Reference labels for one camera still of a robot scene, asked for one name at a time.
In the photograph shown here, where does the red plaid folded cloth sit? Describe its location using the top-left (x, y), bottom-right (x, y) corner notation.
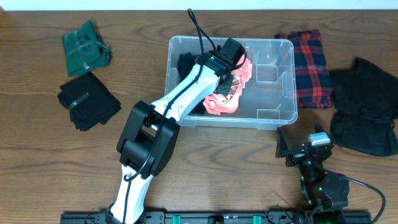
top-left (274, 29), bottom-right (333, 110)

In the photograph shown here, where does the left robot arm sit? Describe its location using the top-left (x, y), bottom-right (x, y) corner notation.
top-left (105, 50), bottom-right (247, 223)

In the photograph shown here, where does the pink t-shirt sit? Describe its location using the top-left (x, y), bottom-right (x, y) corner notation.
top-left (203, 56), bottom-right (252, 115)

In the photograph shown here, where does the dark navy cloth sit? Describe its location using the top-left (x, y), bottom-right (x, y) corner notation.
top-left (177, 53), bottom-right (206, 114)

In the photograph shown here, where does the clear plastic storage container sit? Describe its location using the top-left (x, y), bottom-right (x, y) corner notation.
top-left (181, 38), bottom-right (298, 130)

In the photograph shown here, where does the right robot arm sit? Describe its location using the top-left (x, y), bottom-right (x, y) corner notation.
top-left (275, 123), bottom-right (349, 224)

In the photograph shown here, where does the large black cloth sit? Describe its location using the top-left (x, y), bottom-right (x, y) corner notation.
top-left (330, 58), bottom-right (397, 157)

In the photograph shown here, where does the green folded cloth bundle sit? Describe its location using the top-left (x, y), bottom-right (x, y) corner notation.
top-left (62, 20), bottom-right (112, 77)

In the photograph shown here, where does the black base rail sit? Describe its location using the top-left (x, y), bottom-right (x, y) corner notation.
top-left (60, 210), bottom-right (373, 224)

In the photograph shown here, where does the black cloth bundle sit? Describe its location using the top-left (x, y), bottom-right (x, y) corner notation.
top-left (57, 73), bottom-right (121, 131)

